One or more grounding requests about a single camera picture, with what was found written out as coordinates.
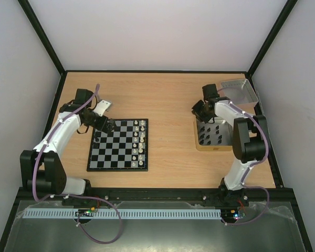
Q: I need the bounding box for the gold metal tin tray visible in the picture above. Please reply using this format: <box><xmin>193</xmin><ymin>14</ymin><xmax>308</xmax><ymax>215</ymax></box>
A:
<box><xmin>193</xmin><ymin>118</ymin><xmax>233</xmax><ymax>152</ymax></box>

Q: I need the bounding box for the black white chess board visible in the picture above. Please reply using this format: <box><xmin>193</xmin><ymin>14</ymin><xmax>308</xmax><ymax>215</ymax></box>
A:
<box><xmin>87</xmin><ymin>119</ymin><xmax>149</xmax><ymax>172</ymax></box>

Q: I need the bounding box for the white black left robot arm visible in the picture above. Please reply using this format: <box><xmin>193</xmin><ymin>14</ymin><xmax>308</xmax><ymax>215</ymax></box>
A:
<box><xmin>19</xmin><ymin>87</ymin><xmax>116</xmax><ymax>202</ymax></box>

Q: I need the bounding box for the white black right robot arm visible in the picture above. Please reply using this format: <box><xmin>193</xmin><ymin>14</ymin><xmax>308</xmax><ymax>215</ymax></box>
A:
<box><xmin>192</xmin><ymin>83</ymin><xmax>270</xmax><ymax>206</ymax></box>

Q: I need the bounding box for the white chess piece row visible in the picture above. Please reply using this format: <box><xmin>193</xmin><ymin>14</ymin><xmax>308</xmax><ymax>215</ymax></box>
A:
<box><xmin>129</xmin><ymin>119</ymin><xmax>148</xmax><ymax>170</ymax></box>

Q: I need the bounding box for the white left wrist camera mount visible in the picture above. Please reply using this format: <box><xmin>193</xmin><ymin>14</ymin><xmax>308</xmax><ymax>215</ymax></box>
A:
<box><xmin>93</xmin><ymin>100</ymin><xmax>112</xmax><ymax>117</ymax></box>

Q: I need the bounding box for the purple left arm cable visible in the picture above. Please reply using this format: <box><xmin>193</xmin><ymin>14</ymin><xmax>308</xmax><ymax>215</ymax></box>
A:
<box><xmin>33</xmin><ymin>83</ymin><xmax>100</xmax><ymax>203</ymax></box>

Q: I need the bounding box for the white slotted cable duct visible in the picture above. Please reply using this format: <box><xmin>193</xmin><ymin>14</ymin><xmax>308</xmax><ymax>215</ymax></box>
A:
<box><xmin>22</xmin><ymin>208</ymin><xmax>221</xmax><ymax>220</ymax></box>

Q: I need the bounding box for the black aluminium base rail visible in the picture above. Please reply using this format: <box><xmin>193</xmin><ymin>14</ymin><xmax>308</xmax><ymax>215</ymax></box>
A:
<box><xmin>14</xmin><ymin>187</ymin><xmax>297</xmax><ymax>207</ymax></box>

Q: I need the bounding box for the black frame post right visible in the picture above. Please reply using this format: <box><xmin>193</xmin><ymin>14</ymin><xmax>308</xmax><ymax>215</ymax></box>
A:
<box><xmin>247</xmin><ymin>0</ymin><xmax>299</xmax><ymax>77</ymax></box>

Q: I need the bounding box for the black frame post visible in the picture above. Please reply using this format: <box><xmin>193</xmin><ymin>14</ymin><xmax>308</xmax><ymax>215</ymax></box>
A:
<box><xmin>18</xmin><ymin>0</ymin><xmax>65</xmax><ymax>76</ymax></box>
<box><xmin>247</xmin><ymin>0</ymin><xmax>299</xmax><ymax>77</ymax></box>

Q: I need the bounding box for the black frame post left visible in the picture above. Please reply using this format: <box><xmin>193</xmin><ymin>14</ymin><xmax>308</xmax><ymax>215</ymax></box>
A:
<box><xmin>18</xmin><ymin>0</ymin><xmax>65</xmax><ymax>76</ymax></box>

